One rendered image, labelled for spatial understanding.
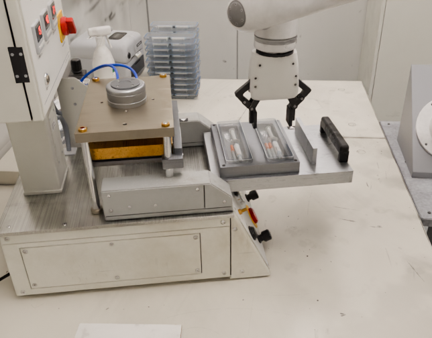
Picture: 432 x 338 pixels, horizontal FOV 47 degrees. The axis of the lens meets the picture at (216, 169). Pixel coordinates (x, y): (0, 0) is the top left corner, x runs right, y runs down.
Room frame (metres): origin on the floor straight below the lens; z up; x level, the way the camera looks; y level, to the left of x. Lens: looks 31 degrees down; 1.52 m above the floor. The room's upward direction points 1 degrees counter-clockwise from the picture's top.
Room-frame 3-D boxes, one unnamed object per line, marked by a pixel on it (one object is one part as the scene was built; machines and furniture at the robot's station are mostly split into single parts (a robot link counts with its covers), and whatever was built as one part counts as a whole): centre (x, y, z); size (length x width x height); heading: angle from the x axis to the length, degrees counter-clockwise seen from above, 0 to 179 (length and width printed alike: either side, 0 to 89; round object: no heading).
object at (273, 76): (0.98, -0.12, 1.15); 0.10 x 0.08 x 0.11; 96
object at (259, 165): (0.97, -0.08, 0.98); 0.20 x 0.17 x 0.03; 5
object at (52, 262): (0.97, 0.17, 0.84); 0.53 x 0.37 x 0.17; 95
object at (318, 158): (0.98, -0.13, 0.97); 0.30 x 0.22 x 0.08; 95
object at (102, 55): (1.74, 0.39, 0.92); 0.09 x 0.08 x 0.25; 110
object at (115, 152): (0.96, 0.18, 1.07); 0.22 x 0.17 x 0.10; 5
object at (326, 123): (0.99, -0.27, 0.99); 0.15 x 0.02 x 0.04; 5
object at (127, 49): (1.91, 0.41, 0.88); 0.25 x 0.20 x 0.17; 78
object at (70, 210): (0.95, 0.21, 0.93); 0.46 x 0.35 x 0.01; 95
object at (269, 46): (0.98, -0.13, 1.22); 0.09 x 0.08 x 0.03; 96
